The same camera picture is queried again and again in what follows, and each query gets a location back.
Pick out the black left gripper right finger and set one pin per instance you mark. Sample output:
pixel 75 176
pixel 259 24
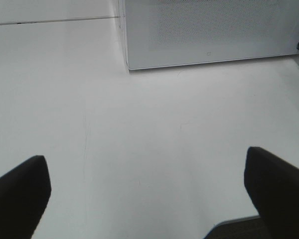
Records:
pixel 273 187

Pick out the white microwave oven body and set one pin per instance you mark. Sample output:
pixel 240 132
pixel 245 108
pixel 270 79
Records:
pixel 214 32

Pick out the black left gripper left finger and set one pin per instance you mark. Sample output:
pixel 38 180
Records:
pixel 24 194

